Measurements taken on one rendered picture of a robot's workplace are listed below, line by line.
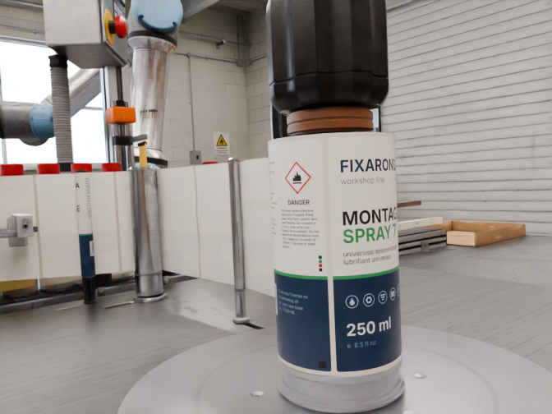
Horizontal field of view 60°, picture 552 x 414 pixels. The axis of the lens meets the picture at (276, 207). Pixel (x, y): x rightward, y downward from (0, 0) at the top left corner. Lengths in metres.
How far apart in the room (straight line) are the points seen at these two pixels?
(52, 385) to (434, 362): 0.31
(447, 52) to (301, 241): 5.28
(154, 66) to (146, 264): 0.63
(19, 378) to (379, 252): 0.33
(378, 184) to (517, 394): 0.17
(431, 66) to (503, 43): 0.77
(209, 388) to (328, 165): 0.18
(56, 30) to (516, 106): 4.59
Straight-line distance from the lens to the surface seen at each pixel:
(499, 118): 5.22
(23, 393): 0.46
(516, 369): 0.42
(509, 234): 1.63
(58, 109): 0.97
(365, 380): 0.33
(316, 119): 0.31
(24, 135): 1.20
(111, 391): 0.43
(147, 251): 0.69
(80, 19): 0.94
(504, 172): 5.16
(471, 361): 0.42
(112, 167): 0.88
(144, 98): 1.19
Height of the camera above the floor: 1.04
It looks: 3 degrees down
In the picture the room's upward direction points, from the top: 3 degrees counter-clockwise
